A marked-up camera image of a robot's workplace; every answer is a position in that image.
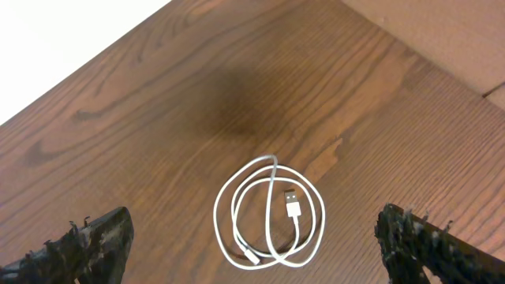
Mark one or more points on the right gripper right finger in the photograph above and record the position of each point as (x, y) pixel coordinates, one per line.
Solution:
(409, 245)

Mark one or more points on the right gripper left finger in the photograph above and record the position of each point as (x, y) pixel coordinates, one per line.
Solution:
(95, 253)

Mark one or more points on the cardboard box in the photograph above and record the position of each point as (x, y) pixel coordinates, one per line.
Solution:
(464, 37)

